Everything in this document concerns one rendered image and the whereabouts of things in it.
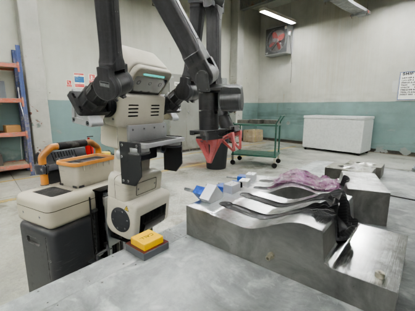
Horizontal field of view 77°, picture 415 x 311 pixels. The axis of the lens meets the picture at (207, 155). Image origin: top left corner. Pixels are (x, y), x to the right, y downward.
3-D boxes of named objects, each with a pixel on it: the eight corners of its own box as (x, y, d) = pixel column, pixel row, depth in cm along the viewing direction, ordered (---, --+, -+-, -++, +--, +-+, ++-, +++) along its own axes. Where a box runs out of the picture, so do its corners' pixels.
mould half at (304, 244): (186, 234, 77) (185, 190, 74) (236, 208, 96) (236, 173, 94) (393, 323, 45) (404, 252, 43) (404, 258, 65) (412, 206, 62)
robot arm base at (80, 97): (97, 95, 93) (65, 94, 83) (109, 80, 89) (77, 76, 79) (109, 115, 92) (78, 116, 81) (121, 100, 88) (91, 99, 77)
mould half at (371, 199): (233, 203, 101) (233, 176, 99) (249, 185, 124) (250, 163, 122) (386, 226, 82) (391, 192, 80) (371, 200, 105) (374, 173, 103)
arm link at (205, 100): (201, 90, 78) (195, 89, 73) (224, 89, 76) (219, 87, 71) (202, 113, 79) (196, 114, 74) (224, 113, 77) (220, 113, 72)
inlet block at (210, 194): (176, 191, 84) (185, 178, 86) (184, 199, 87) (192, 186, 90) (208, 200, 76) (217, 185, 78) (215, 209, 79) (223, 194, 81)
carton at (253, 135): (241, 141, 898) (241, 129, 890) (253, 139, 939) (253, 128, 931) (252, 142, 865) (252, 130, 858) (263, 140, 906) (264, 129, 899)
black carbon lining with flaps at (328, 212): (215, 211, 76) (215, 179, 75) (244, 197, 88) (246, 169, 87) (346, 253, 54) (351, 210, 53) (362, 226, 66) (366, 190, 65)
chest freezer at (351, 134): (371, 152, 677) (375, 116, 660) (360, 156, 627) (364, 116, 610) (314, 146, 789) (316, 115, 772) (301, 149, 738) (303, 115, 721)
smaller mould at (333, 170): (323, 180, 133) (325, 166, 132) (332, 174, 145) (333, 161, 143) (368, 187, 121) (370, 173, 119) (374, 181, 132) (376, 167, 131)
